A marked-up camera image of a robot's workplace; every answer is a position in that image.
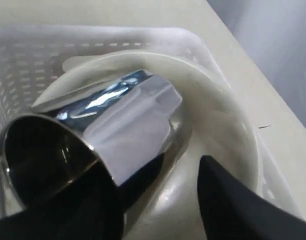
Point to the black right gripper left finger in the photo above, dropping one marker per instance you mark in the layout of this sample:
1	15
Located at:
92	208

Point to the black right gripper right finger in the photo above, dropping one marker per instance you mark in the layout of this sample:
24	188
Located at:
230	211

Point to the cream ceramic bowl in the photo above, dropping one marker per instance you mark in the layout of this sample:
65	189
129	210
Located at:
212	124

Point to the shiny stainless steel cup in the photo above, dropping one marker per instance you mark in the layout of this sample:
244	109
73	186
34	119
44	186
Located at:
122	124

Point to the white perforated plastic basket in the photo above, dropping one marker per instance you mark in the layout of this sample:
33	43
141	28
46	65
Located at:
38	63

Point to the white backdrop curtain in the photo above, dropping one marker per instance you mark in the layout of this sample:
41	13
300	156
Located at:
273	33

